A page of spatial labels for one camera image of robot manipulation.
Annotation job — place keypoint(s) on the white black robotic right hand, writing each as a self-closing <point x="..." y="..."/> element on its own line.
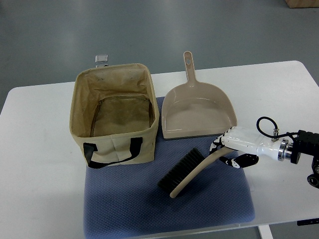
<point x="253" y="145"/>

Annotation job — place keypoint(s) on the beige hand broom black bristles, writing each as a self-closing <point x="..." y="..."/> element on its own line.
<point x="187" y="169"/>

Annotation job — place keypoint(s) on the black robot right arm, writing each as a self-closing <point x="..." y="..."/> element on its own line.
<point x="305" y="142"/>

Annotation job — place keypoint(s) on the beige plastic dustpan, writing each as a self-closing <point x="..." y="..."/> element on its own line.
<point x="195" y="108"/>

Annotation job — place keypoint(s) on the white table leg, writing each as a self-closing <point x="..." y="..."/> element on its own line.
<point x="265" y="232"/>

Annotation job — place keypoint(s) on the black table control panel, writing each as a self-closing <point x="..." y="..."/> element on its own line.
<point x="308" y="222"/>

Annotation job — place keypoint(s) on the blue textured mat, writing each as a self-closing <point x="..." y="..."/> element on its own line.
<point x="125" y="201"/>

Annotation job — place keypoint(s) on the cardboard box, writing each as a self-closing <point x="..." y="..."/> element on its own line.
<point x="302" y="3"/>

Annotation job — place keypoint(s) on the small metal clip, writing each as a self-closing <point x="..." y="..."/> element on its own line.
<point x="101" y="60"/>

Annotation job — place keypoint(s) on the beige fabric bag black handle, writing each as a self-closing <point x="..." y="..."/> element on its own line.
<point x="114" y="115"/>

